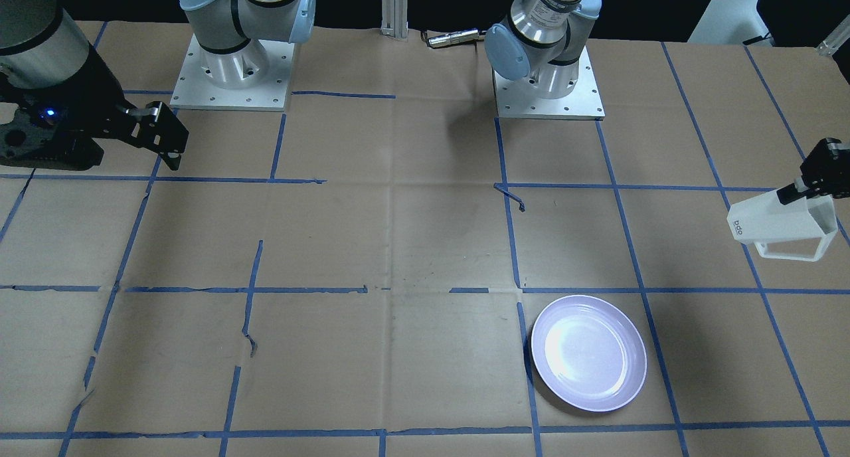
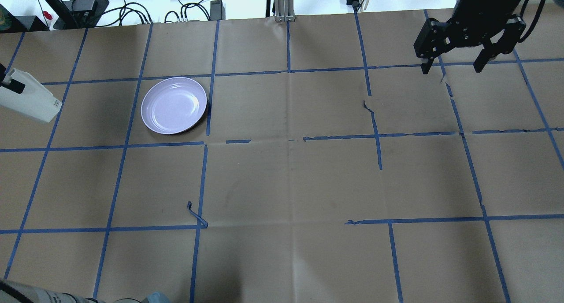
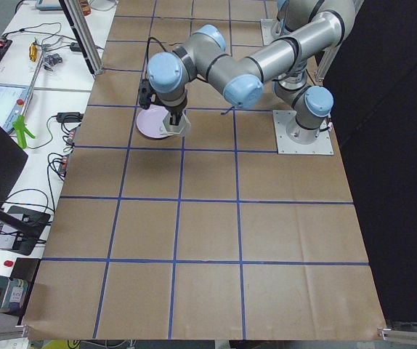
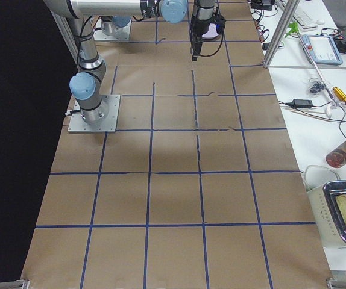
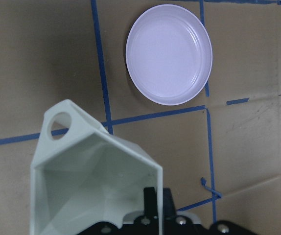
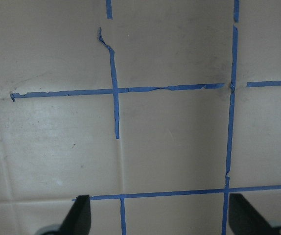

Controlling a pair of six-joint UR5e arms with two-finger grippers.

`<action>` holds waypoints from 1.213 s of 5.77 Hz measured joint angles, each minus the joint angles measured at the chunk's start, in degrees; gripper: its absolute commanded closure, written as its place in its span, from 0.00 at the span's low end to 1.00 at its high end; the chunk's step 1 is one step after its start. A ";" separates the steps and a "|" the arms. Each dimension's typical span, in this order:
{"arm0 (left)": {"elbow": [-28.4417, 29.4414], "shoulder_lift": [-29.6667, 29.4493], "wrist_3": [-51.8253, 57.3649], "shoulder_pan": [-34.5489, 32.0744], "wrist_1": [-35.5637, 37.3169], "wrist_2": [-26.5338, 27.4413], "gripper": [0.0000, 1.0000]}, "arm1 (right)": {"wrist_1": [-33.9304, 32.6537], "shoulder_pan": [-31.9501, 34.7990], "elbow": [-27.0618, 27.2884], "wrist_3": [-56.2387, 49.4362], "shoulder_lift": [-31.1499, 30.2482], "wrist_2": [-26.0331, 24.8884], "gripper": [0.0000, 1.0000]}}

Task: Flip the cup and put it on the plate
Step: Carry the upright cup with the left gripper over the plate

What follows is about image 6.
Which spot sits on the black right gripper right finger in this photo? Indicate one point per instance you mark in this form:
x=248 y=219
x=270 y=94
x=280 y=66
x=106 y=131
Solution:
x=244 y=219

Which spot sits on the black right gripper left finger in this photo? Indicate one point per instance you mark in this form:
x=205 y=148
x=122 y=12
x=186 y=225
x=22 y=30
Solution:
x=78 y=220

